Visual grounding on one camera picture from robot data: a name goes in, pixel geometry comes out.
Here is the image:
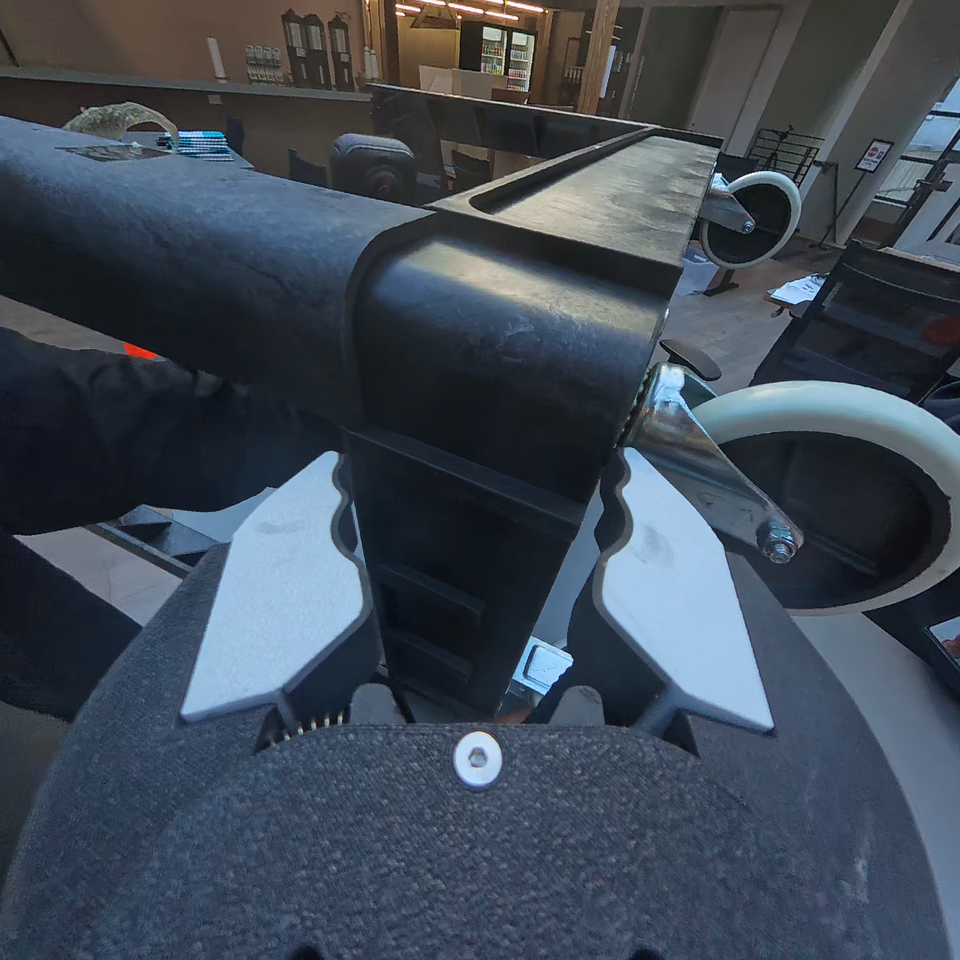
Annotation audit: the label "wooden pillar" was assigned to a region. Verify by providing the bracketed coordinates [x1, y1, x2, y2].
[579, 0, 622, 115]

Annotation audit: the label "glass-door drinks fridge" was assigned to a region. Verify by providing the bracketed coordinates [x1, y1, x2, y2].
[459, 20, 513, 78]
[506, 28, 538, 93]

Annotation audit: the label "black music stand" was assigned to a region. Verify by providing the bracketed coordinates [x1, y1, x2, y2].
[748, 127, 826, 190]

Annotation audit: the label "dark arched wall boards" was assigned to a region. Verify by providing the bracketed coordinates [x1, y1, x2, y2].
[280, 9, 355, 93]

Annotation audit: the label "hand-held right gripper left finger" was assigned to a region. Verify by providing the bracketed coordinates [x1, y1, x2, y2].
[180, 450, 387, 732]

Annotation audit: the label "black plastic utility cart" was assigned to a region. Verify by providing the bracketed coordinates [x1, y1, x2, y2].
[0, 81, 725, 721]

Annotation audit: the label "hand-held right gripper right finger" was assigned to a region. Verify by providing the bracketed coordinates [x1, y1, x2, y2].
[566, 448, 776, 736]

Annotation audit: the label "person's left forearm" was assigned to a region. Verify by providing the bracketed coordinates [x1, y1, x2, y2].
[0, 326, 354, 537]

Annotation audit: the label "large white-tyred caster wheel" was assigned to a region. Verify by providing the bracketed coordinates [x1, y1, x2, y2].
[622, 339, 960, 620]
[697, 171, 804, 271]

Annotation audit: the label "black metal bracket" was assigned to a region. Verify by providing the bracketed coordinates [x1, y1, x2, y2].
[96, 504, 235, 579]

